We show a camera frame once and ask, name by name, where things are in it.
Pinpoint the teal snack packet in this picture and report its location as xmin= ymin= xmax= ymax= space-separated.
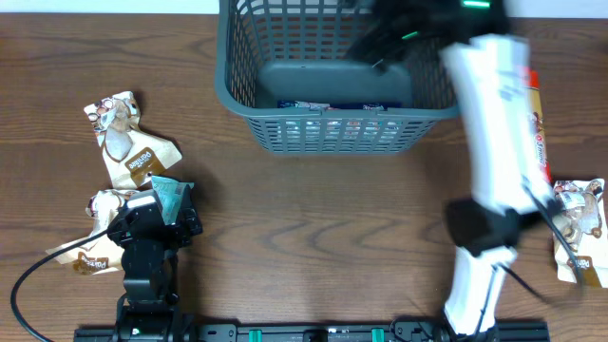
xmin=151 ymin=176 xmax=195 ymax=225

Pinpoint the blue white snack bag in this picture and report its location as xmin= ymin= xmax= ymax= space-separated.
xmin=276 ymin=100 xmax=402 ymax=142

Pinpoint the orange noodle pack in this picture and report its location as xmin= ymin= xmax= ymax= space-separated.
xmin=525 ymin=68 xmax=553 ymax=184

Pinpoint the beige mushroom pouch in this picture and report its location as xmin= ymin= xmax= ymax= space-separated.
xmin=54 ymin=189 xmax=138 ymax=276
xmin=84 ymin=91 xmax=182 ymax=190
xmin=554 ymin=179 xmax=607 ymax=288

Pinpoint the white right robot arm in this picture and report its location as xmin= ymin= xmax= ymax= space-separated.
xmin=348 ymin=0 xmax=560 ymax=341

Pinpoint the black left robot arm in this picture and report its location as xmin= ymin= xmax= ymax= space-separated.
xmin=107 ymin=185 xmax=202 ymax=342

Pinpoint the grey plastic basket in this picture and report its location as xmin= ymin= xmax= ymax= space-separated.
xmin=215 ymin=0 xmax=459 ymax=155

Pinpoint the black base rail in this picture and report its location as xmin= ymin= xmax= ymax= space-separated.
xmin=73 ymin=320 xmax=551 ymax=342

